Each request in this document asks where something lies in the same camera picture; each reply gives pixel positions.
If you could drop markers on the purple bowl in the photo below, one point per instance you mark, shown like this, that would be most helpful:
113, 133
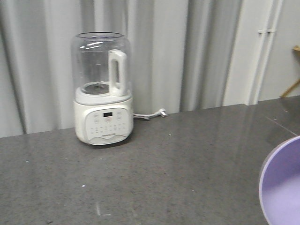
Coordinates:
279, 184

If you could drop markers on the grey curtain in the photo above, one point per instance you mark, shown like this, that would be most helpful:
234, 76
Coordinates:
61, 60

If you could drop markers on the white blender with clear jar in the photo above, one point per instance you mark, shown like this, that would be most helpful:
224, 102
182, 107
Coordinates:
103, 100

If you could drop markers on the wooden frame piece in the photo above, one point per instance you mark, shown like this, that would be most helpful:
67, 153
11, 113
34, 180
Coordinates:
294, 73

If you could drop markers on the white wall pipe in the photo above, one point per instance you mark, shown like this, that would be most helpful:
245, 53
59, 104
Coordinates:
262, 52

